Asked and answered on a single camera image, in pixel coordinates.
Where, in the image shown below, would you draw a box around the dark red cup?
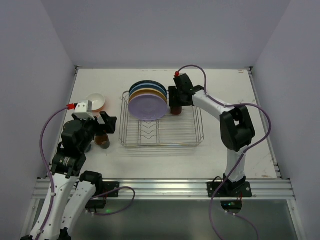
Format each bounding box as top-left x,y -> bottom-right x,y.
170,106 -> 182,116

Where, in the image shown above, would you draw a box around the black cup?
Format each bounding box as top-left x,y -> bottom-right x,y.
94,134 -> 110,150

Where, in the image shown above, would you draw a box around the dark blue mug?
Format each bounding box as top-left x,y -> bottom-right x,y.
85,144 -> 92,153

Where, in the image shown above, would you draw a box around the orange bowl white inside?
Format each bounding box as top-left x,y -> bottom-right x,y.
85,93 -> 106,113

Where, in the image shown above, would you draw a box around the purple plate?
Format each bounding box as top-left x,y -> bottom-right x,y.
128,94 -> 168,122

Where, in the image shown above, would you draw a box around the yellow plate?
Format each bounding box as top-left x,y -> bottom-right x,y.
128,88 -> 167,103

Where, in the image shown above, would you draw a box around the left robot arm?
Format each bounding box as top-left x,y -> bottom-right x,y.
23,111 -> 117,240

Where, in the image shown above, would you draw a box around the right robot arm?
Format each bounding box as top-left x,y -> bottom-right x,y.
168,86 -> 256,197

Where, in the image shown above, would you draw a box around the light blue plate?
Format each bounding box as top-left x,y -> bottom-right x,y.
129,84 -> 167,97

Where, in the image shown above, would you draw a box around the dark teal plate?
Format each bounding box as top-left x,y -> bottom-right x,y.
129,80 -> 167,94

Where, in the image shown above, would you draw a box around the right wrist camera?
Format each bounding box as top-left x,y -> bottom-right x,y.
173,71 -> 193,92

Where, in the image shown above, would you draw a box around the metal wire dish rack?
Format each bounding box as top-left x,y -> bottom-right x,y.
119,91 -> 204,148

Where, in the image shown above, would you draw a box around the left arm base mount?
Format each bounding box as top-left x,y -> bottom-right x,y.
85,181 -> 120,213

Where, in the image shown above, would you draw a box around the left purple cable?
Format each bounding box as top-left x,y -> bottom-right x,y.
39,102 -> 136,240

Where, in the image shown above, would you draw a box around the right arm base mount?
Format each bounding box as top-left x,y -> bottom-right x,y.
206,175 -> 253,214

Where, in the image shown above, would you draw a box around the aluminium frame rail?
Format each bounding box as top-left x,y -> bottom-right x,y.
31,176 -> 296,201

